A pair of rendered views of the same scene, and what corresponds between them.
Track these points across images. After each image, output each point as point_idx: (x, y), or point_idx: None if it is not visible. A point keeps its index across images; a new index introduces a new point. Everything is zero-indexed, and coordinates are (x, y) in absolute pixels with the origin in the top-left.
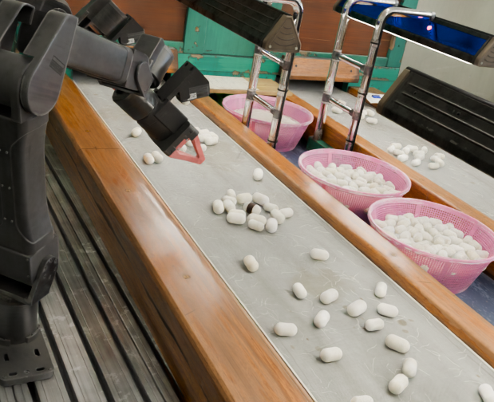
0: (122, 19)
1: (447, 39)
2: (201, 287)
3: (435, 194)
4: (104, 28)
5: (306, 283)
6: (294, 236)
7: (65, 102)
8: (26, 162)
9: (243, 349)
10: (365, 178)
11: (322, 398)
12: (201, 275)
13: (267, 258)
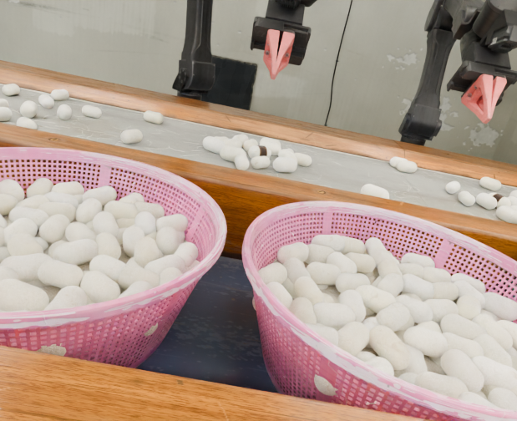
0: (491, 11)
1: None
2: (134, 91)
3: (226, 384)
4: (475, 24)
5: (101, 124)
6: (190, 154)
7: None
8: (188, 0)
9: (60, 76)
10: (445, 353)
11: None
12: (148, 95)
13: (159, 131)
